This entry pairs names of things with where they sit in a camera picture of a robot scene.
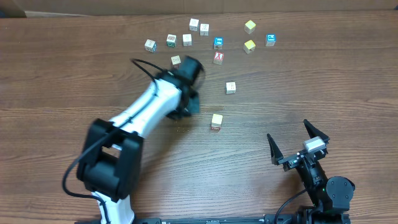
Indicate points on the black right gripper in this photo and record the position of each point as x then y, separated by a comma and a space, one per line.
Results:
298, 156

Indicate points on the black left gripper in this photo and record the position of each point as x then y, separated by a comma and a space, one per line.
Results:
193, 104

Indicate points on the wooden block yellow letter S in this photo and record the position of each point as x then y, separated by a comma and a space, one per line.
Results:
216, 120

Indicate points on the wooden block letter T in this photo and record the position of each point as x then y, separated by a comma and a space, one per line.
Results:
230, 88

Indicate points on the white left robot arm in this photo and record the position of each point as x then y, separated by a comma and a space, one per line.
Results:
110, 163

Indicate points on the wooden block red number 13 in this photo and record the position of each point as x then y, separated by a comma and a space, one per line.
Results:
176, 61

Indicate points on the wooden block red top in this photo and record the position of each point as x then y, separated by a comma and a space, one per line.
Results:
218, 58

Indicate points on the wooden block blue side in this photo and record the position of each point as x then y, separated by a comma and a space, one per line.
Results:
187, 40

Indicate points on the wooden block green letter B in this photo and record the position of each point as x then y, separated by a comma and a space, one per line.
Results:
171, 40

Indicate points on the wooden block blue top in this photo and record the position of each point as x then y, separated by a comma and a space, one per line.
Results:
218, 43

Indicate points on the wooden block car picture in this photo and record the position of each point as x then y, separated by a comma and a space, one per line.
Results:
150, 45

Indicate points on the wooden block umbrella picture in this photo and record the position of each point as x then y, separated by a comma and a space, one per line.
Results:
204, 29

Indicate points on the plain wooden block far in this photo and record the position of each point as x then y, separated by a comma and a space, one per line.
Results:
193, 24

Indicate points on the wooden block blue letter P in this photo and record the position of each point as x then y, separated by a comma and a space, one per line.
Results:
270, 40

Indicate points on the cardboard backdrop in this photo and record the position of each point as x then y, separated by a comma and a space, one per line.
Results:
22, 8

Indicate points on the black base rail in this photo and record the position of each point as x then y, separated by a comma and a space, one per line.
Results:
211, 221

